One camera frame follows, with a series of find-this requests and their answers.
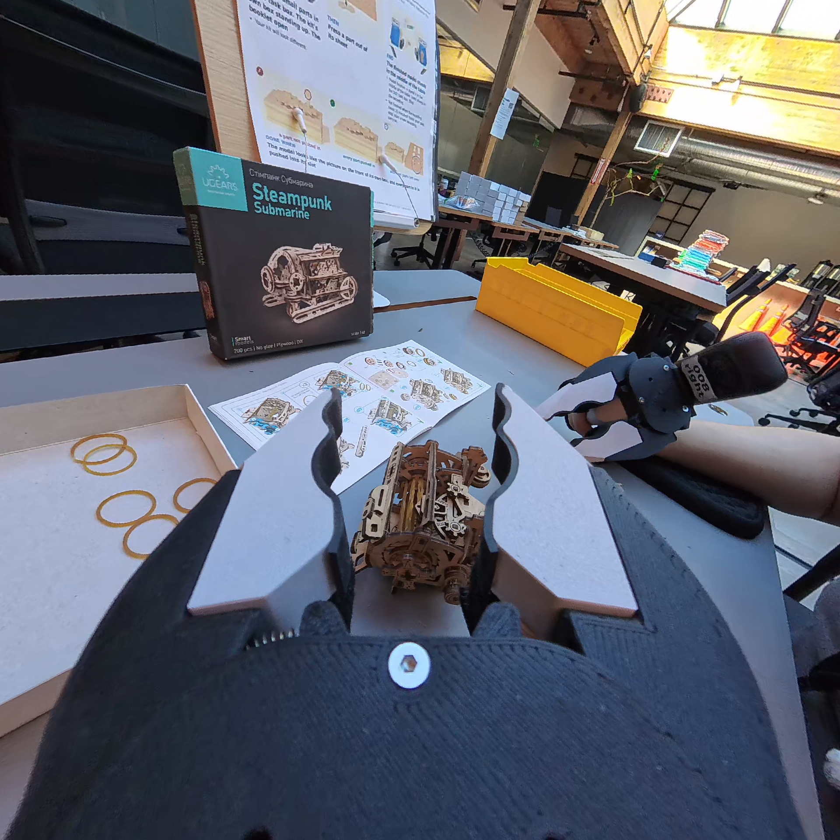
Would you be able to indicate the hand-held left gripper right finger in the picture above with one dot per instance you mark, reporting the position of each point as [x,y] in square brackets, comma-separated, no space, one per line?
[558,525]

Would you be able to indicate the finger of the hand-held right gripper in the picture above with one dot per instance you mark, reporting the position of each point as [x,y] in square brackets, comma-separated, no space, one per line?
[620,446]
[571,401]

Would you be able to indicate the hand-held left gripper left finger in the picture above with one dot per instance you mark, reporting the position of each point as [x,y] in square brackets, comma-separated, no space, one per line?
[269,518]

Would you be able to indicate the small wooden part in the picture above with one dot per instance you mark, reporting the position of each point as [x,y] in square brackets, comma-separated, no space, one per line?
[613,411]

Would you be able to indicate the wooden submarine model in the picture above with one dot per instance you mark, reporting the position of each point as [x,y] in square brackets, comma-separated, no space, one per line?
[420,525]

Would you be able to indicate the person's right forearm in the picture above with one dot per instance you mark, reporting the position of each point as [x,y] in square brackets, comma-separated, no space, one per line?
[754,463]

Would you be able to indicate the black model kit box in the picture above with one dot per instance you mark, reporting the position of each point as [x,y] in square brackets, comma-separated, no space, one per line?
[282,275]

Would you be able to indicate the orange traffic cone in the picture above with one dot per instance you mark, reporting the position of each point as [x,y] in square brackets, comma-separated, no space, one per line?
[754,318]

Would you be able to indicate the black office chair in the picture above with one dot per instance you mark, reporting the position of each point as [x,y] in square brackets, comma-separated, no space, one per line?
[754,289]

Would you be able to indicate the yellow plastic bin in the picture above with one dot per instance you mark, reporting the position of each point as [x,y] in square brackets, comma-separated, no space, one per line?
[551,308]

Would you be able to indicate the black textured pad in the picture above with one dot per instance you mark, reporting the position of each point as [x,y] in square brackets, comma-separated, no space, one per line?
[702,502]

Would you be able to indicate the stack of colourful packets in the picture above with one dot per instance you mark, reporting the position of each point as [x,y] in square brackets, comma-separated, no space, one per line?
[702,256]

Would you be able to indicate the wooden background table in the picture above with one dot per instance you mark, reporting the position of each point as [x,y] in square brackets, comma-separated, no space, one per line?
[643,272]

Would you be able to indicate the group of yellow rubber bands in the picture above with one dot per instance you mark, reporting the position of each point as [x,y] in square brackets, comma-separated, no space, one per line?
[98,509]

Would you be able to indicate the paper instruction booklet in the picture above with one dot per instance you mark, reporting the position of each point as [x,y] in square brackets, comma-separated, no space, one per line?
[394,394]

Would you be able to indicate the black monitor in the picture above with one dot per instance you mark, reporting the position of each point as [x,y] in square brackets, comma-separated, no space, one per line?
[558,197]

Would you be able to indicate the stack of white boxes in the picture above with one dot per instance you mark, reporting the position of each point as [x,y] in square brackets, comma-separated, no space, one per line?
[492,197]

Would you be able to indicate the white cardboard tray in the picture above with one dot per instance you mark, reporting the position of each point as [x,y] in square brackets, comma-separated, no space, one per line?
[52,590]

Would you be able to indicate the white instruction poster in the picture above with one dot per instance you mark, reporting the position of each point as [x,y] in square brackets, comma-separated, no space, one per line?
[341,79]

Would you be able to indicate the wooden poster board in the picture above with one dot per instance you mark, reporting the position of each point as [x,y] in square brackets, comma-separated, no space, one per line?
[220,98]

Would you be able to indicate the dark furniture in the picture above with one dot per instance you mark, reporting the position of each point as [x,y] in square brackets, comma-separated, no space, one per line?
[98,131]

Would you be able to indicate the silver ventilation duct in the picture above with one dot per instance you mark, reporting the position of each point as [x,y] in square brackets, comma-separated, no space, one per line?
[754,167]

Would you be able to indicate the white wall vent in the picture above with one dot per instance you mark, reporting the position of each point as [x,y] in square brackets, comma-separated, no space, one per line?
[658,138]

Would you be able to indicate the paper notice on post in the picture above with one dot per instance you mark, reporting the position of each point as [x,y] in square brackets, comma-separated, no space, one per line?
[504,113]

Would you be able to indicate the wooden support post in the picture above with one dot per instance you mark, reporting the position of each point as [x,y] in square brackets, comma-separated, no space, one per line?
[508,65]

